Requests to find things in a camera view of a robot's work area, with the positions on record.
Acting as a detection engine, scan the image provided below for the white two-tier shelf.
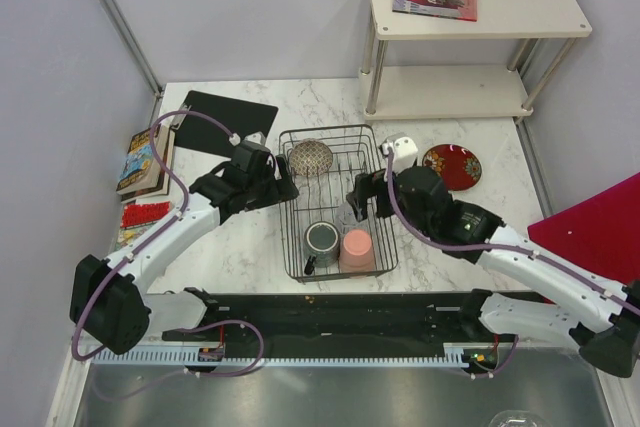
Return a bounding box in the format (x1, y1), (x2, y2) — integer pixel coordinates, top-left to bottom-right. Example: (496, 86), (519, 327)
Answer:
(359, 0), (592, 121)

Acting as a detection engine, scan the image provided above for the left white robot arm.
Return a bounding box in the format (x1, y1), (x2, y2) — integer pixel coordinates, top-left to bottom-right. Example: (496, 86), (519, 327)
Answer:
(70, 140), (298, 355)

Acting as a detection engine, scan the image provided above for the red floral plate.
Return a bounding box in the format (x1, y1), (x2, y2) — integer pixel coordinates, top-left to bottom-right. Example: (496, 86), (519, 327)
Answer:
(422, 144), (482, 191)

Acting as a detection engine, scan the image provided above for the pink plastic cup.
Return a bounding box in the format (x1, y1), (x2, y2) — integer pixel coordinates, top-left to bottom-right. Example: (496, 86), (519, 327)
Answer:
(339, 229), (375, 273)

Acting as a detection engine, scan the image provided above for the red cover book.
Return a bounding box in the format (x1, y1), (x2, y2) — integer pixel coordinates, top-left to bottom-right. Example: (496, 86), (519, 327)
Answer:
(115, 201), (173, 250)

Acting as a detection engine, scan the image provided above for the white cable duct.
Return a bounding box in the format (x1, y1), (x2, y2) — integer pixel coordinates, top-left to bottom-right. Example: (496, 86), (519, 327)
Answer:
(93, 345), (469, 368)

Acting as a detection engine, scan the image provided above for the black wire dish rack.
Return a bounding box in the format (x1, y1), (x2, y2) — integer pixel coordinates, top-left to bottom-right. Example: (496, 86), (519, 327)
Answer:
(278, 124), (398, 283)

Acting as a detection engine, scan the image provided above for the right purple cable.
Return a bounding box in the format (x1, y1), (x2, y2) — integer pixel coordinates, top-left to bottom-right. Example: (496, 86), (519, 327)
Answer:
(387, 146), (640, 381)

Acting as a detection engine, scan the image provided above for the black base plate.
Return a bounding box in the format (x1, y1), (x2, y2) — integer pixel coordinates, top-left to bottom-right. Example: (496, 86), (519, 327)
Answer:
(162, 292), (496, 360)

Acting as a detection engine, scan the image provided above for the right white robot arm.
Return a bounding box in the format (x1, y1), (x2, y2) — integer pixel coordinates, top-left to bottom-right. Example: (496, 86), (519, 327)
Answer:
(346, 166), (639, 378)

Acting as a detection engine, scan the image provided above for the clear glass tumbler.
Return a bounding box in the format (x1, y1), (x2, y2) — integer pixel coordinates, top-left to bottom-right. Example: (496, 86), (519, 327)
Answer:
(335, 202), (370, 235)

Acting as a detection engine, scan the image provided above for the black clipboard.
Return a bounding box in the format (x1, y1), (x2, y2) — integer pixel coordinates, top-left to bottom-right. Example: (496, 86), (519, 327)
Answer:
(175, 90), (278, 158)

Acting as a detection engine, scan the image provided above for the red folder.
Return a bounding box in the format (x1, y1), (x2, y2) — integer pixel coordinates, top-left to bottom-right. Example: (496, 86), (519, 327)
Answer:
(527, 175), (640, 284)

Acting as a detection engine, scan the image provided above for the colourful paperback book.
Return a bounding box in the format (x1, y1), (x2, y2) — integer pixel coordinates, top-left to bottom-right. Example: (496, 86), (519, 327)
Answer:
(116, 125), (171, 195)

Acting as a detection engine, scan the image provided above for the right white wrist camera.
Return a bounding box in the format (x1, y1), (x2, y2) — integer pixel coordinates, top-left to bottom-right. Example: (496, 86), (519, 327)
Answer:
(380, 133), (418, 174)

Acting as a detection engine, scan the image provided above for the grey ceramic mug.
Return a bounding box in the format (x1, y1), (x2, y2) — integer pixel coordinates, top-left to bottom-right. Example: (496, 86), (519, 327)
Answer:
(302, 221), (341, 276)

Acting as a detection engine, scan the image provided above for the patterned beige bowl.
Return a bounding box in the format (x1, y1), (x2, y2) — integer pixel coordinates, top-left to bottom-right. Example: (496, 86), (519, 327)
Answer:
(289, 139), (333, 177)

